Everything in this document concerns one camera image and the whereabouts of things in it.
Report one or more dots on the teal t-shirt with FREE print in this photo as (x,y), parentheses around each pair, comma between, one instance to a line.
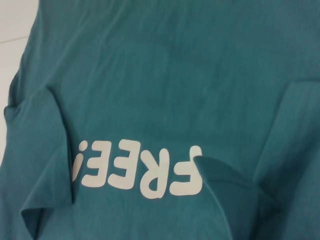
(160,100)

